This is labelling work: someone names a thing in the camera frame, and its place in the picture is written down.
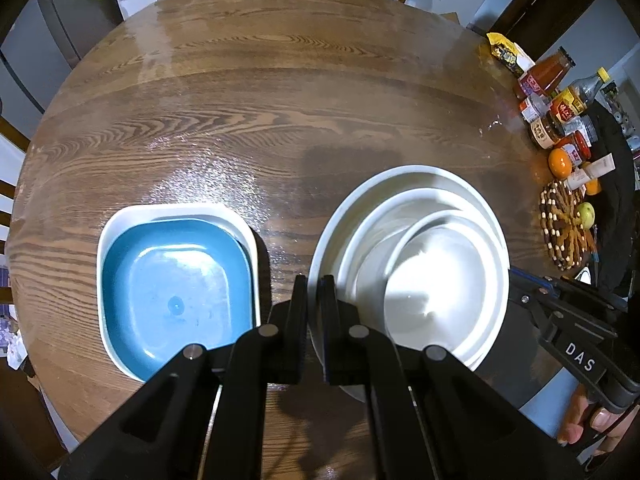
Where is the blue square plate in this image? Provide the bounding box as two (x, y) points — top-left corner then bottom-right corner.
(101, 221), (253, 382)

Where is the yellow snack packet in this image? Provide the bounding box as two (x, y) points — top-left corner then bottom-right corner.
(486, 32), (536, 79)

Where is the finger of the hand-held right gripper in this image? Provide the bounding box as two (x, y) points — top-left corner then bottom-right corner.
(509, 281), (564, 334)
(509, 266), (627, 312)

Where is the orange-red sauce bottle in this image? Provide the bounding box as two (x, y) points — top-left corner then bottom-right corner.
(515, 46), (577, 100)

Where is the beaded wooden trivet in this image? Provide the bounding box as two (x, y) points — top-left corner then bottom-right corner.
(539, 180), (599, 272)

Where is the brown sauce jar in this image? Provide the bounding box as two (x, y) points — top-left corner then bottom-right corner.
(529, 115), (566, 150)

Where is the cream squeeze tube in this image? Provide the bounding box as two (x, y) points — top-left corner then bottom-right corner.
(565, 154), (615, 191)

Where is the wooden chair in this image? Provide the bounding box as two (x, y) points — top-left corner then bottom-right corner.
(0, 114), (32, 213)

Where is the clear glass bottle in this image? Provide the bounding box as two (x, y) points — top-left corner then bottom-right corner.
(562, 115), (599, 144)

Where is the dark wooden door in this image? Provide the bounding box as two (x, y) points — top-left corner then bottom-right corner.
(470, 0), (607, 62)

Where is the small white-capped bottle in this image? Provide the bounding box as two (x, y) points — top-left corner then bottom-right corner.
(519, 92), (551, 125)

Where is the black cloth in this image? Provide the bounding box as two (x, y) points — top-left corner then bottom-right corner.
(590, 102), (640, 302)

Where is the grey refrigerator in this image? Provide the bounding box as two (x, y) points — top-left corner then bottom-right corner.
(0, 0), (124, 117)

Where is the purple printed package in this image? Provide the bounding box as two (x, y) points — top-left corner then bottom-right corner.
(0, 265), (29, 372)

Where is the large white bowl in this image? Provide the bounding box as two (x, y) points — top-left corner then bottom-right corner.
(307, 165), (511, 403)

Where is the small white bowl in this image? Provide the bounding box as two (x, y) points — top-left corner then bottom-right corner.
(336, 187), (505, 368)

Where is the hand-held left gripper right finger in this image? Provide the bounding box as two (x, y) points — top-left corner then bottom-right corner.
(319, 275), (584, 480)

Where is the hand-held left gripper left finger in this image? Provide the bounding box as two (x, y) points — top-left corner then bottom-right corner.
(57, 275), (308, 480)

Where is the dark yellow-capped sauce bottle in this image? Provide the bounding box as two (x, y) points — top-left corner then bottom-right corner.
(550, 67), (614, 124)

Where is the white ceramic cup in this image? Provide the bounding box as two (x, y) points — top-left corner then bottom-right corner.
(384, 210), (497, 356)

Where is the white square plate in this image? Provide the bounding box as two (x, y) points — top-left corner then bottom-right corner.
(96, 203), (261, 382)

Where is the red sauce jar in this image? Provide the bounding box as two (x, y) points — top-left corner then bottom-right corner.
(560, 132), (592, 166)

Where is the person's right hand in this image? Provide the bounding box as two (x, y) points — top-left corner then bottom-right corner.
(556, 386), (640, 457)

